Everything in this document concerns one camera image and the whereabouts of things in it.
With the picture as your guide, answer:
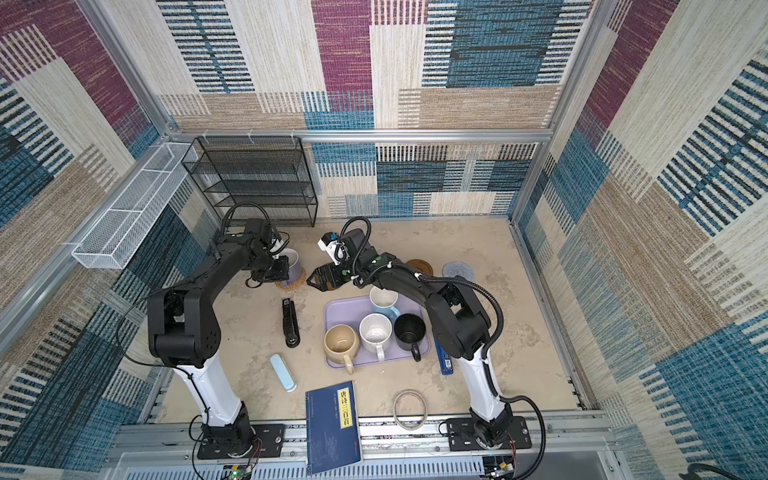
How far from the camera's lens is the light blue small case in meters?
0.81

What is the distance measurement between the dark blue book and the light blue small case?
0.15ft

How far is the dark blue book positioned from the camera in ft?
2.34
